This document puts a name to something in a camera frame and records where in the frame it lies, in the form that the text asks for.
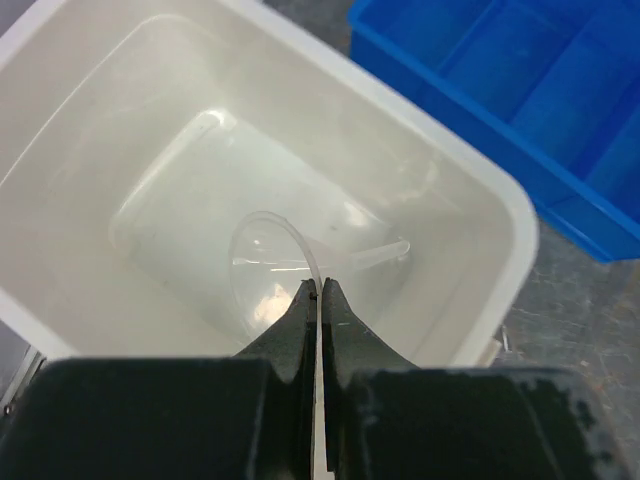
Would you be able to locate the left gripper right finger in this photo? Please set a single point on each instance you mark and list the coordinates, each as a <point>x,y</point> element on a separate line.
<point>348,344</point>

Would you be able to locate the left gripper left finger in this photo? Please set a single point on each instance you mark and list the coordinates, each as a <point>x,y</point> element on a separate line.
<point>286,349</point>

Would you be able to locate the clear plastic funnel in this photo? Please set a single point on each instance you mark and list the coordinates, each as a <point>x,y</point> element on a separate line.
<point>268,259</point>

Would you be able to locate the white plastic tub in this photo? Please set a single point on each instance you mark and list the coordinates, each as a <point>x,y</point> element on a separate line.
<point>137,135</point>

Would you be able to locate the blue divided plastic tray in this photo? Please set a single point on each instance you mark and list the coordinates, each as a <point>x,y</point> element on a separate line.
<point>548,90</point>

